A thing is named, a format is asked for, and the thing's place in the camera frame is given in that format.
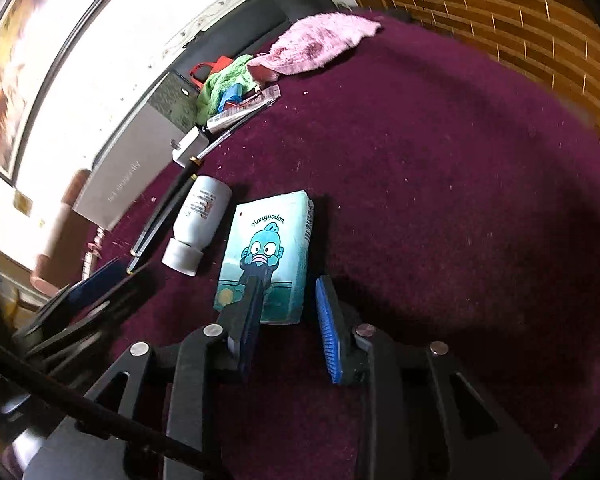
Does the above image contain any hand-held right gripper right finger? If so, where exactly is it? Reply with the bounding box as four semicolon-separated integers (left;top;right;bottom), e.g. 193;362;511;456
315;274;552;480

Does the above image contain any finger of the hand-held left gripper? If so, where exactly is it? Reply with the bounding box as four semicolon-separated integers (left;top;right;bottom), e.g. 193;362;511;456
12;257;127;347
26;264;158;367

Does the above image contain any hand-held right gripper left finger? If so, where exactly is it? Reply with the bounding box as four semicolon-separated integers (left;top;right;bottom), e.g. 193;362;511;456
24;275;263;480

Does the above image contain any teal cartoon tissue pack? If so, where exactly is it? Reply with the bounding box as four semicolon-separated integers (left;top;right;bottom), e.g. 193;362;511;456
213;190;315;327

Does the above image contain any black marker with yellow cap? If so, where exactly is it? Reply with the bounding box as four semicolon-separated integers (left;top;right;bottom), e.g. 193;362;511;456
126;175;196;274
128;159;204;261

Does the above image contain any brown bolster pillow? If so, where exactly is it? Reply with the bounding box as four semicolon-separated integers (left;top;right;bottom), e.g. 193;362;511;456
29;169;92;294

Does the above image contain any large white pill bottle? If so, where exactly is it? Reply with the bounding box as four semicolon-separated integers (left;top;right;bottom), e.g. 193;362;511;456
161;175;233;277

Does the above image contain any grey rectangular box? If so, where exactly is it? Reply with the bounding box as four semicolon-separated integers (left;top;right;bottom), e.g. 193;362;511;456
72;72;217;234

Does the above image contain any small white charger adapter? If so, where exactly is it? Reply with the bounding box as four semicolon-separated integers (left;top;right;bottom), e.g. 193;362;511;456
172;126;212;167

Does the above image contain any black pen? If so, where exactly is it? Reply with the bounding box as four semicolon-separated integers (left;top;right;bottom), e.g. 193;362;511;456
199;101;277;159

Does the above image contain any silver tube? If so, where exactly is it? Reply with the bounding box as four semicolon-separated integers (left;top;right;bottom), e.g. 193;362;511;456
205;85;282;134

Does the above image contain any small blue object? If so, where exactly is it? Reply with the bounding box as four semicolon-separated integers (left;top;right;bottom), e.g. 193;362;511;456
217;85;244;112

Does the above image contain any green cloth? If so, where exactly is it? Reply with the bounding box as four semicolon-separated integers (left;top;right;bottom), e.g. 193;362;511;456
195;54;259;127

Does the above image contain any pink cloth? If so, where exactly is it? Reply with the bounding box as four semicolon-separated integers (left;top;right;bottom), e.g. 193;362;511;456
247;12;384;82

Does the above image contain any black bag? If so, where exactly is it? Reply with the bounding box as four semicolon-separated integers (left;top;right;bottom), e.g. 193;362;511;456
172;0;352;87

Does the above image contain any white remote with keychain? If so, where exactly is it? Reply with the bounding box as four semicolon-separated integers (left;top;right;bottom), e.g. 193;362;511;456
81;226;107;279

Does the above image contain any black cable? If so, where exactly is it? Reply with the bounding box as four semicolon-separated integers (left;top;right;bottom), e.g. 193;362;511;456
0;330;217;480

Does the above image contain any framed wall picture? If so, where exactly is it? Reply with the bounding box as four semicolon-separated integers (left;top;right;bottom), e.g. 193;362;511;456
0;0;114;187

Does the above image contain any red bag handle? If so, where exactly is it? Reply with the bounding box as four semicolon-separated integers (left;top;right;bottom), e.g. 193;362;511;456
188;55;237;87

